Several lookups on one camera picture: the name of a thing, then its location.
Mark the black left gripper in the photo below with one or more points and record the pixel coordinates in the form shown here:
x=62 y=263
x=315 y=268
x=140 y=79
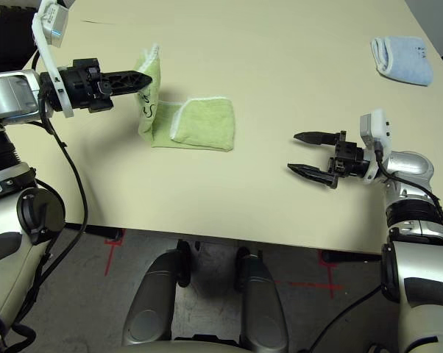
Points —
x=83 y=88

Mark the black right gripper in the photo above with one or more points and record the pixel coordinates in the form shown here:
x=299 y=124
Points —
x=348 y=160

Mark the green towel white trim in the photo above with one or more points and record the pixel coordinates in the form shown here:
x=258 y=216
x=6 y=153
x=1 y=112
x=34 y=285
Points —
x=203 y=125

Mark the folded light blue towel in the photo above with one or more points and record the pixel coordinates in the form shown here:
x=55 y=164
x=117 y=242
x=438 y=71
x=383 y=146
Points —
x=409 y=62

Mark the red floor tape mark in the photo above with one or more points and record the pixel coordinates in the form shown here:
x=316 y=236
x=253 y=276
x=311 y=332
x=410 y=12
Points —
x=110 y=257
x=330 y=283

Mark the black foam floor mat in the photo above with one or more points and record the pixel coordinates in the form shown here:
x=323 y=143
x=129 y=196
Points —
x=4 y=44

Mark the grey robot right leg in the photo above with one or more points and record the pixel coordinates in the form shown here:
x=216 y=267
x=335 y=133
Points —
x=263 y=305

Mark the grey robot leg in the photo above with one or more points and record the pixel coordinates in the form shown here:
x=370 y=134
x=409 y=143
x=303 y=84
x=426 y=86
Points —
x=263 y=305
x=151 y=301

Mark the grey robot left leg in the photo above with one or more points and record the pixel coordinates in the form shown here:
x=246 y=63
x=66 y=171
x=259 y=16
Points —
x=151 y=301

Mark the grey robot pelvis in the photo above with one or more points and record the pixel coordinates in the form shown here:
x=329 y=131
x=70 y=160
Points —
x=184 y=347

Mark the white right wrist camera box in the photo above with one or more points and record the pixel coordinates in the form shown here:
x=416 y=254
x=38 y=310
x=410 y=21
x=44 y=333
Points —
x=376 y=127

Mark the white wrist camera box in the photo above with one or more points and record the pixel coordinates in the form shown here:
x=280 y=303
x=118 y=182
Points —
x=48 y=22
x=376 y=127

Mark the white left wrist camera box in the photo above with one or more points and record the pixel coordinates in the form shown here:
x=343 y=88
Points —
x=48 y=22

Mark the beige side table black frame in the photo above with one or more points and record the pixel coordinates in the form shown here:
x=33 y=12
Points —
x=66 y=2

